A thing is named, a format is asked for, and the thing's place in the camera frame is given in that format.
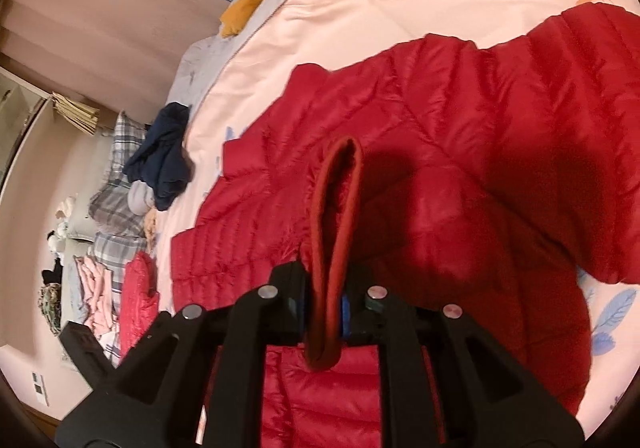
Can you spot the bright red puffy garment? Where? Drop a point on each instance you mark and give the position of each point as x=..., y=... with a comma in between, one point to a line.
x=140, y=298

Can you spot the red down jacket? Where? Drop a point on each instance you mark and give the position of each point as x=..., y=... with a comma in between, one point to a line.
x=425, y=128

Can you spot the plain grey garment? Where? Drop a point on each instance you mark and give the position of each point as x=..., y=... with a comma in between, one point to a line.
x=140, y=198

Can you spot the camouflage patterned bag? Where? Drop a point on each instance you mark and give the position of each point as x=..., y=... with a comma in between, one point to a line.
x=49, y=308

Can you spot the small orange cloth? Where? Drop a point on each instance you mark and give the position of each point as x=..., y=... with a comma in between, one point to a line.
x=151, y=225

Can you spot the pile of pink clothes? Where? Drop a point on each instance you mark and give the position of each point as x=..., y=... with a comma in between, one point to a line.
x=95, y=283

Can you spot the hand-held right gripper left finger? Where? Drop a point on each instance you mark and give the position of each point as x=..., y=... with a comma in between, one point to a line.
x=299, y=313

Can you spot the white fluffy cloth pile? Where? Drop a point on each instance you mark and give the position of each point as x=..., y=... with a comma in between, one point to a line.
x=60, y=228

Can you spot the pink printed blanket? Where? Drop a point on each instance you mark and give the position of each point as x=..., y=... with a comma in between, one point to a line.
x=375, y=3

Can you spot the white wall socket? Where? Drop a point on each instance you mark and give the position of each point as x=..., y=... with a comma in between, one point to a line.
x=40, y=388

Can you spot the grey plaid cloth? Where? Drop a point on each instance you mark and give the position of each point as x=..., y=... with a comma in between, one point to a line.
x=120, y=143

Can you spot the navy blue garment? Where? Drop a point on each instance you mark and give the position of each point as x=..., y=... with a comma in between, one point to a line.
x=165, y=153

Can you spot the white wall shelf unit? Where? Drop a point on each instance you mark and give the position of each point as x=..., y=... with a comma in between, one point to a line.
x=20, y=128

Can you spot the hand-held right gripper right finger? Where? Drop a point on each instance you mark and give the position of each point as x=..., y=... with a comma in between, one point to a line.
x=346, y=315

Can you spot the tan woven straw bag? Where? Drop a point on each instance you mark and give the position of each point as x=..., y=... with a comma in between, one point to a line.
x=75, y=113

